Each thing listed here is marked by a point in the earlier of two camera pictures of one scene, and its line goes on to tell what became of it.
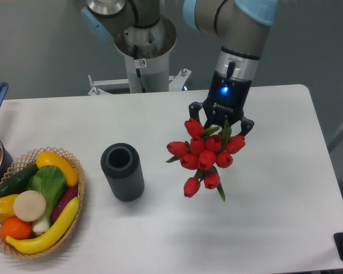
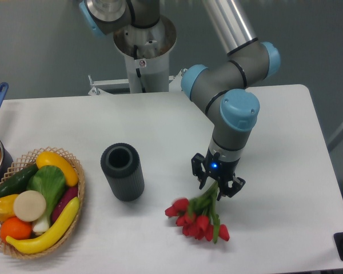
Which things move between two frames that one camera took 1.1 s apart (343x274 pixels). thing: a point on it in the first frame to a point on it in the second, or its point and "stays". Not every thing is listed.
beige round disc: (29, 205) stays
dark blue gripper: (225, 103) to (222, 170)
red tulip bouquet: (204, 150) to (197, 217)
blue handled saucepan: (0, 162) stays
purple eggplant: (67, 195) stays
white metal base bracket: (176, 83) stays
